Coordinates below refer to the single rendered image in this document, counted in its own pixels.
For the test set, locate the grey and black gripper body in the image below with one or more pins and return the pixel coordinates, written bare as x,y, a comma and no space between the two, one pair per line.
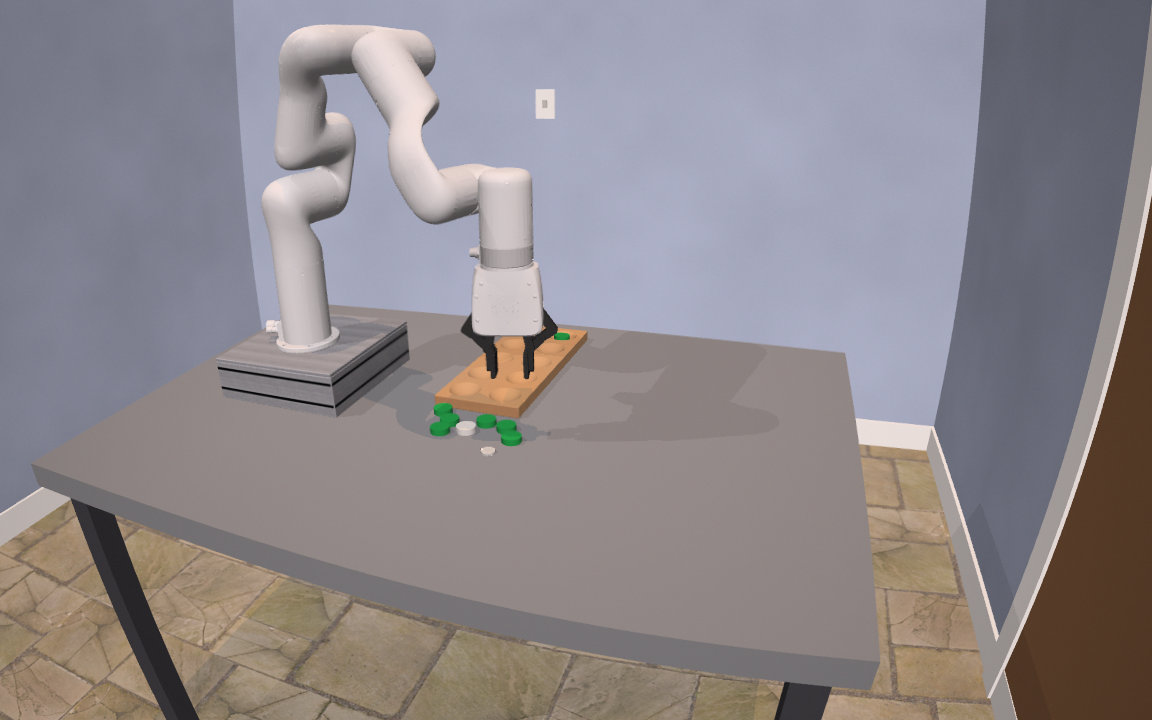
506,305

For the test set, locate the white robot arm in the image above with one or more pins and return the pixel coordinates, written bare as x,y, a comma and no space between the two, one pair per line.
385,62

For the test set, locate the tan tray with round pockets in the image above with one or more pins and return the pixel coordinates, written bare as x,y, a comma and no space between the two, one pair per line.
510,394

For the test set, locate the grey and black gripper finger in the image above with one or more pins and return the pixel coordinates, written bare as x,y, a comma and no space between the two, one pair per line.
533,342
486,344

